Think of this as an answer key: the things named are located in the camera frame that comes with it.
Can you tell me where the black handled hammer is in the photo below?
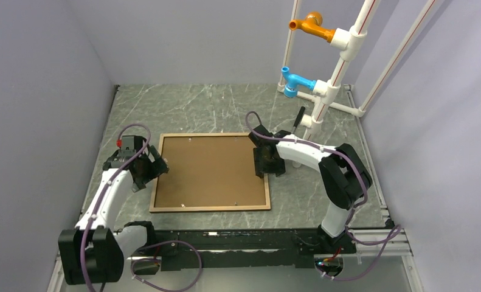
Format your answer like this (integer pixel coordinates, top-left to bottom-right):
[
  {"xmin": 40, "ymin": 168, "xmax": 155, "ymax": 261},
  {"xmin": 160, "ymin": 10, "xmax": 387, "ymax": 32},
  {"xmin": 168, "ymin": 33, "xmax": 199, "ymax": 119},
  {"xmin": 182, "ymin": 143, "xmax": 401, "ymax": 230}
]
[{"xmin": 291, "ymin": 106, "xmax": 306, "ymax": 134}]

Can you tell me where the orange plastic faucet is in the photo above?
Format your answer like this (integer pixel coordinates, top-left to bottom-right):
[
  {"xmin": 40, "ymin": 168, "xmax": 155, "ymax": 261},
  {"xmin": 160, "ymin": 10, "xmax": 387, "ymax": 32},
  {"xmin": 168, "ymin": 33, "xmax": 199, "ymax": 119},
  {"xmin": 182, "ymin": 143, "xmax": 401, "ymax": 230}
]
[{"xmin": 288, "ymin": 11, "xmax": 336, "ymax": 43}]

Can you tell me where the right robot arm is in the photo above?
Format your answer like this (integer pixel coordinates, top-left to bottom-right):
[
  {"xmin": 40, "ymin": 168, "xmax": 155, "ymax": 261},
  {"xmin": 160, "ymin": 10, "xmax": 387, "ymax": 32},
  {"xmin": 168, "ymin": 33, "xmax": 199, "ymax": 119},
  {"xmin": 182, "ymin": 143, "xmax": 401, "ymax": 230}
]
[{"xmin": 248, "ymin": 125, "xmax": 373, "ymax": 252}]

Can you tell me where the wooden picture frame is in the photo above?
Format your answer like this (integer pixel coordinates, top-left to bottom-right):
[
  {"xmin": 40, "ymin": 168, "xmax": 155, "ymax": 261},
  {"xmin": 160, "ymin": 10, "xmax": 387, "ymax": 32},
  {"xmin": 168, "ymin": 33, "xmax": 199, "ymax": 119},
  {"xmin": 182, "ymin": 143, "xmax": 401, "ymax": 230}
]
[{"xmin": 149, "ymin": 132, "xmax": 272, "ymax": 213}]

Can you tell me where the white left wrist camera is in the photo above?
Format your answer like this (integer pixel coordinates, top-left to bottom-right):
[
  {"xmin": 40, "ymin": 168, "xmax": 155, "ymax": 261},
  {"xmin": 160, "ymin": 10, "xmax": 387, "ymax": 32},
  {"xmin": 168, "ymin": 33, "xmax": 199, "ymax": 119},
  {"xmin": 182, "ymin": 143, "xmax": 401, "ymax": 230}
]
[{"xmin": 116, "ymin": 135, "xmax": 147, "ymax": 151}]

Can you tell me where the brown backing board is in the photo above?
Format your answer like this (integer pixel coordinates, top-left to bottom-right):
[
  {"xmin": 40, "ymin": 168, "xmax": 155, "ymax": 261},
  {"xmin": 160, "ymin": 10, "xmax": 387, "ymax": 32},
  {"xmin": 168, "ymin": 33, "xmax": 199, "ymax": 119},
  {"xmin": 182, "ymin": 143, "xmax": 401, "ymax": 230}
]
[{"xmin": 154, "ymin": 136, "xmax": 268, "ymax": 208}]

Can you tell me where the white pvc pipe stand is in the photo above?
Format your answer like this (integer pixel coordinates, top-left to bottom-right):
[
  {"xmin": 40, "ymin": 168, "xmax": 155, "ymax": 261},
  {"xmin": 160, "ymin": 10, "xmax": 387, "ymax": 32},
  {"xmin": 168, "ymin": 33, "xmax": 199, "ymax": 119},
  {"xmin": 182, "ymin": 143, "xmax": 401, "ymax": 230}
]
[{"xmin": 277, "ymin": 0, "xmax": 443, "ymax": 168}]

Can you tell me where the blue plastic faucet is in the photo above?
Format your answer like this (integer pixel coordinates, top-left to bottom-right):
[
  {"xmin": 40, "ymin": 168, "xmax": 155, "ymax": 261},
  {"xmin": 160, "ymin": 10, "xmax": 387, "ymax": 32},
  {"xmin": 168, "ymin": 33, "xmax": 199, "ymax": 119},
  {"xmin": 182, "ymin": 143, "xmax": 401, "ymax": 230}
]
[{"xmin": 281, "ymin": 66, "xmax": 317, "ymax": 98}]

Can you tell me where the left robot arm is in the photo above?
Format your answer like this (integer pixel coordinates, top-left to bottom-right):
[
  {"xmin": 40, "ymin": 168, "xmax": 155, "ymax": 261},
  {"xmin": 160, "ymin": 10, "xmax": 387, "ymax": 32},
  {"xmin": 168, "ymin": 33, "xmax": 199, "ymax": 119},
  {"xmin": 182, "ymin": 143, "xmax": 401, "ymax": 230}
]
[{"xmin": 58, "ymin": 135, "xmax": 169, "ymax": 285}]

